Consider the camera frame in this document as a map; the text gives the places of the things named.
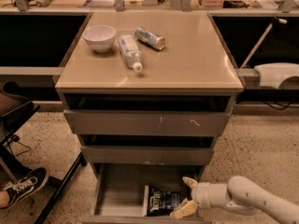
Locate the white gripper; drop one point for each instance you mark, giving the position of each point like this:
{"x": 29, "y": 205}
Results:
{"x": 200, "y": 194}

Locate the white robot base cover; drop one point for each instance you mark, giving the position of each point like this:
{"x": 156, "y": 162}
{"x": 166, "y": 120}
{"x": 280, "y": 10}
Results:
{"x": 272, "y": 75}

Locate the grey drawer cabinet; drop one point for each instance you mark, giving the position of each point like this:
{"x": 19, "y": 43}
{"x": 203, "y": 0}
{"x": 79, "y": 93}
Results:
{"x": 193, "y": 62}

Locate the silver soda can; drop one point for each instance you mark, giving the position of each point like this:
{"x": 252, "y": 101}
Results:
{"x": 149, "y": 38}

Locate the bottom grey open drawer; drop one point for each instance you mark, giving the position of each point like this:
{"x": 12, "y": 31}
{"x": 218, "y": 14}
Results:
{"x": 119, "y": 194}

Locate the black and white sneaker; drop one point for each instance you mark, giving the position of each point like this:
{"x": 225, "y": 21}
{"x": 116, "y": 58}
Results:
{"x": 14, "y": 192}

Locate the clear plastic water bottle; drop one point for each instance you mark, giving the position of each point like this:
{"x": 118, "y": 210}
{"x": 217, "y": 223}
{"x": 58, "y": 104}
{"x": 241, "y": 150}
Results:
{"x": 130, "y": 52}

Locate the white ceramic bowl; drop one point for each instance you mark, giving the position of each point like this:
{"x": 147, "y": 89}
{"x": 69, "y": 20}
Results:
{"x": 100, "y": 38}

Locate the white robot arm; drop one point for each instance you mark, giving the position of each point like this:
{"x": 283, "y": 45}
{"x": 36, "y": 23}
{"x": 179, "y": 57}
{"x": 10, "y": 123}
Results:
{"x": 239, "y": 196}

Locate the blue chip bag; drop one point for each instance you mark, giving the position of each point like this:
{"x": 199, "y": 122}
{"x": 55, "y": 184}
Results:
{"x": 160, "y": 203}

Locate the black chair frame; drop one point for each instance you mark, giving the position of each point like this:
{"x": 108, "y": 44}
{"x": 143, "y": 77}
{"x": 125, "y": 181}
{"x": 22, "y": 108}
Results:
{"x": 19, "y": 115}

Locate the top grey drawer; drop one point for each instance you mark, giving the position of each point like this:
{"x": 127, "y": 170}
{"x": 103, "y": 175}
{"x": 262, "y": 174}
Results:
{"x": 169, "y": 115}

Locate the middle grey drawer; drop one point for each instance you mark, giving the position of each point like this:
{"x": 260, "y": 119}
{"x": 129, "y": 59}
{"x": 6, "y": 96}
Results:
{"x": 155, "y": 150}

